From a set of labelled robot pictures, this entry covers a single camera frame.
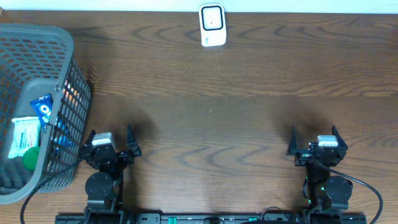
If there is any blue Oreo cookie pack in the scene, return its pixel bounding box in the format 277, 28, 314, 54
30, 94, 53, 133

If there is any grey plastic mesh basket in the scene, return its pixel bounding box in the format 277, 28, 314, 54
1, 24, 91, 204

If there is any green lid white jar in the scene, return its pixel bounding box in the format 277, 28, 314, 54
22, 146, 40, 171

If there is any white barcode scanner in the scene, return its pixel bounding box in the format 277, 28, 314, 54
198, 4, 227, 47

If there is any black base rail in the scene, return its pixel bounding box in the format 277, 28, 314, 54
55, 212, 366, 224

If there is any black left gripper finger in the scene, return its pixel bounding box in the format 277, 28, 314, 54
81, 129, 96, 150
126, 124, 142, 157

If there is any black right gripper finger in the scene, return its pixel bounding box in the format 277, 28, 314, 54
332, 126, 348, 156
286, 126, 299, 156

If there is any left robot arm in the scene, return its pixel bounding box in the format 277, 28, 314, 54
79, 125, 142, 223

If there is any white mint tissue pack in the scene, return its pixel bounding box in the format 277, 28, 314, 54
8, 116, 41, 159

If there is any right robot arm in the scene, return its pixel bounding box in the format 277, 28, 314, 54
287, 126, 353, 223

